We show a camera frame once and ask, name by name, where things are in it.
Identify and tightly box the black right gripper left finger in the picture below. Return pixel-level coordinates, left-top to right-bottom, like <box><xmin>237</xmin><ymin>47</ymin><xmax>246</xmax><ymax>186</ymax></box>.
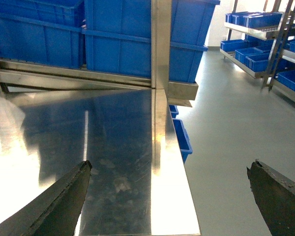
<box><xmin>0</xmin><ymin>160</ymin><xmax>92</xmax><ymax>236</ymax></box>

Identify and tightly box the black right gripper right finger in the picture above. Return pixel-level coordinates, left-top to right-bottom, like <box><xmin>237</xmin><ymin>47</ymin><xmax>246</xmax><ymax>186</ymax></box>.
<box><xmin>247</xmin><ymin>160</ymin><xmax>295</xmax><ymax>236</ymax></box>

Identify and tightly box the small blue bin under table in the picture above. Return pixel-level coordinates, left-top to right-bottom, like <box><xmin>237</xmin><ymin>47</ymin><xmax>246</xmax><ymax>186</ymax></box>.
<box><xmin>173</xmin><ymin>118</ymin><xmax>193</xmax><ymax>164</ymax></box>

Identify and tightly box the large blue crate right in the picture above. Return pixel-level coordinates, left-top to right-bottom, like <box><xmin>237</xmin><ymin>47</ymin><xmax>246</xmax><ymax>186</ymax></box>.
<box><xmin>83</xmin><ymin>0</ymin><xmax>220</xmax><ymax>83</ymax></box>

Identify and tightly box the large blue crate left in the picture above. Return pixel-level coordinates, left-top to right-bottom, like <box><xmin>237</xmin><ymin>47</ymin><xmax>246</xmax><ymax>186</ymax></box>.
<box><xmin>0</xmin><ymin>0</ymin><xmax>85</xmax><ymax>68</ymax></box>

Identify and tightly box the small blue bin on shelf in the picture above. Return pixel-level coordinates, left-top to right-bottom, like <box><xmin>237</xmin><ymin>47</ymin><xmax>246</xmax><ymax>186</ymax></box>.
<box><xmin>243</xmin><ymin>12</ymin><xmax>283</xmax><ymax>29</ymax></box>

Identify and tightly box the large blue crate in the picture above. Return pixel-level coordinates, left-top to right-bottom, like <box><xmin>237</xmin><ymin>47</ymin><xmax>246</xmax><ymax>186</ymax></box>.
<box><xmin>0</xmin><ymin>0</ymin><xmax>85</xmax><ymax>68</ymax></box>
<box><xmin>83</xmin><ymin>0</ymin><xmax>220</xmax><ymax>83</ymax></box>

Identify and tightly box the stainless steel rack frame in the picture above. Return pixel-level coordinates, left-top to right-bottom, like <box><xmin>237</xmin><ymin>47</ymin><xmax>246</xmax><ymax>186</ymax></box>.
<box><xmin>0</xmin><ymin>0</ymin><xmax>199</xmax><ymax>107</ymax></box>

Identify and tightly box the steel shelving rack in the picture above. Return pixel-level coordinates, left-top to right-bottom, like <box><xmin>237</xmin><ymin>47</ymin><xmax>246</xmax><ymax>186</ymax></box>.
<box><xmin>220</xmin><ymin>0</ymin><xmax>295</xmax><ymax>103</ymax></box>

